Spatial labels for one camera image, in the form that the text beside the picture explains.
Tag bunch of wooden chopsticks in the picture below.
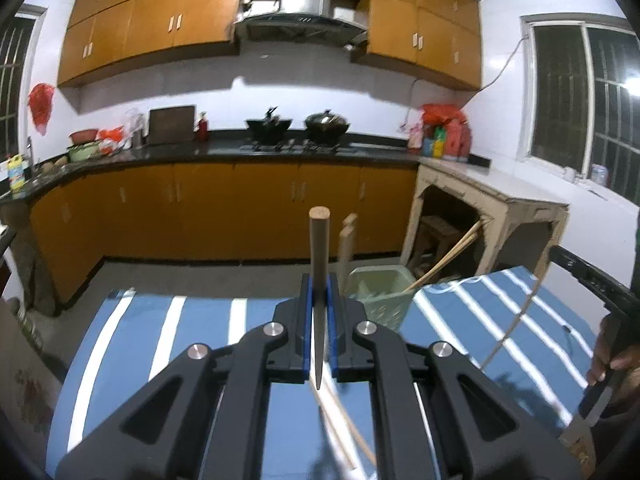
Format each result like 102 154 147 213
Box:
317 212 485 470

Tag green perforated utensil holder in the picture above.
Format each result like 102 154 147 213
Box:
345 265 416 333

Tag steel range hood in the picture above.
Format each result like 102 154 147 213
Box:
234 0 370 51

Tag dark wooden cutting board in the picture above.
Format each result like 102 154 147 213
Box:
148 105 197 146

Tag black wok with ladle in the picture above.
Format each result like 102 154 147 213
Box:
245 106 293 145

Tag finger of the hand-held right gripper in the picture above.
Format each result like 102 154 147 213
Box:
549 245 640 312

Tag clear plastic bag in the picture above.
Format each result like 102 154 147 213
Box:
122 107 147 148

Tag yellow detergent bottle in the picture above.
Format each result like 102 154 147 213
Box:
7 154 27 192

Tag small wooden stool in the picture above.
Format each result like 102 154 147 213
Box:
407 215 463 281

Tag person's right hand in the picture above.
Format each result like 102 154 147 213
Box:
586 310 640 387

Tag blue striped tablecloth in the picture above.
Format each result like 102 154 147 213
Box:
47 266 601 480

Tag large barred window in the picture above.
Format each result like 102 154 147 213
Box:
522 17 640 206

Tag barred window with white frame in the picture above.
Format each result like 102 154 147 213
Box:
0 7 46 161

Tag hanging red plastic bag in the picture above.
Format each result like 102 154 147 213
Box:
27 83 55 136

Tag gas stove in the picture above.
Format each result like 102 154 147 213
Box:
240 141 358 153

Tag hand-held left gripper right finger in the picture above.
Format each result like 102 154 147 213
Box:
327 274 583 480

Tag black wok with lid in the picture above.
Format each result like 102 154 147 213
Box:
304 108 350 143

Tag white wall cable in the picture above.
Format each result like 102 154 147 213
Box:
407 35 531 126

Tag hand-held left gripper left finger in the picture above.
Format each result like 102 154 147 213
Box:
55 274 313 480

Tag wooden base cabinets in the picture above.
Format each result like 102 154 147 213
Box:
27 160 418 306

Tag small red plastic bag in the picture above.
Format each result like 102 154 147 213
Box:
97 127 125 155

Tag large red plastic bag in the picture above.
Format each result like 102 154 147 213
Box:
420 104 468 126

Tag green enamel basin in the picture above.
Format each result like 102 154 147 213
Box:
67 141 103 162

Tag wooden wall cabinets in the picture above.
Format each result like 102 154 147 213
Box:
57 0 483 92

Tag black kitchen countertop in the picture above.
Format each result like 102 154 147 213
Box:
0 130 493 206

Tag worn cream wooden table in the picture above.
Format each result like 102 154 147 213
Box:
400 157 571 286

